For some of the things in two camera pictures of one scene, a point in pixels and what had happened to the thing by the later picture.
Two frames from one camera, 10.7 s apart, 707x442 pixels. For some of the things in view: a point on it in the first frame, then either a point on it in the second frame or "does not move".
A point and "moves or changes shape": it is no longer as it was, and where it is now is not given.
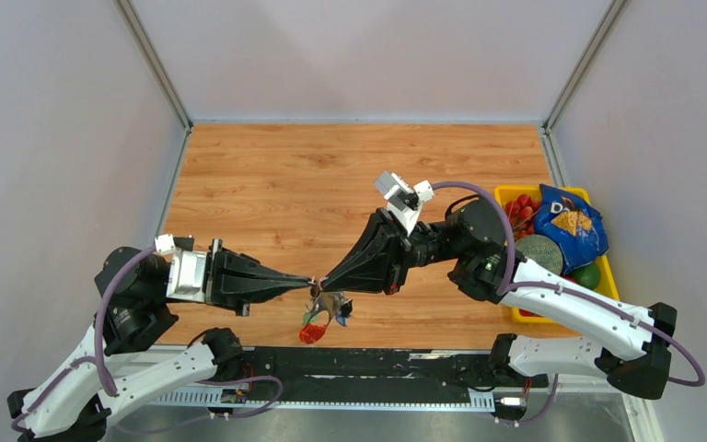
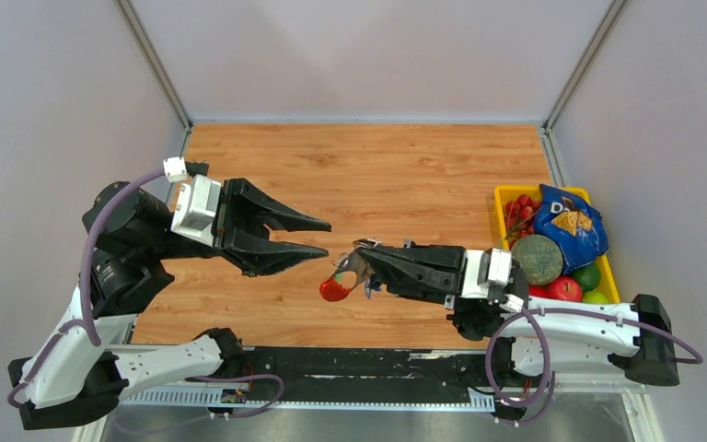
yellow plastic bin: [608, 284] does not move
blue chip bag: [574, 227] does not move
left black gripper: [237, 280] -> [242, 205]
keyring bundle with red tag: [325, 305] moves or changes shape
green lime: [587, 274] does not move
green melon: [542, 250] does not move
